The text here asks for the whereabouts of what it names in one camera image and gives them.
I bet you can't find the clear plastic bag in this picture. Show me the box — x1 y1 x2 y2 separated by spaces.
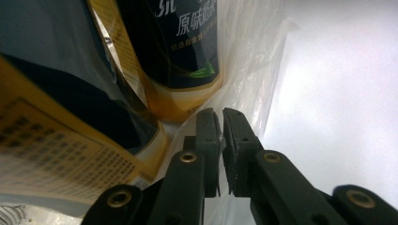
0 0 299 225

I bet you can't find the milk tea bottle white cap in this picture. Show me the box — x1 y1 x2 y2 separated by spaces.
0 0 172 217
85 0 224 124

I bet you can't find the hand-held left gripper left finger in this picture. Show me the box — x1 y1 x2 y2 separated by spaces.
183 107 227 199

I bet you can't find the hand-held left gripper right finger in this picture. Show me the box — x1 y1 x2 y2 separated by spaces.
222 107 265 199

